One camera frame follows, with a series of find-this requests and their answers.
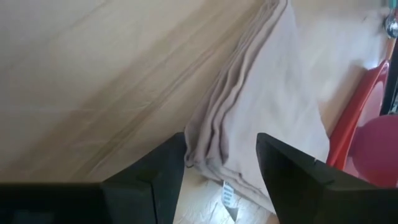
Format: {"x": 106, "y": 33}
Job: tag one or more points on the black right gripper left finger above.
{"x": 164, "y": 174}

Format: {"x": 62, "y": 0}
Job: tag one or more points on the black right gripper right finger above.
{"x": 289, "y": 180}

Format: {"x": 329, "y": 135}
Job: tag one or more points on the beige cloth napkin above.
{"x": 273, "y": 93}

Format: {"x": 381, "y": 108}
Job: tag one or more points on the magenta plastic bowl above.
{"x": 379, "y": 149}

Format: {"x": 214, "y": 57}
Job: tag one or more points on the red plastic tray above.
{"x": 348, "y": 124}

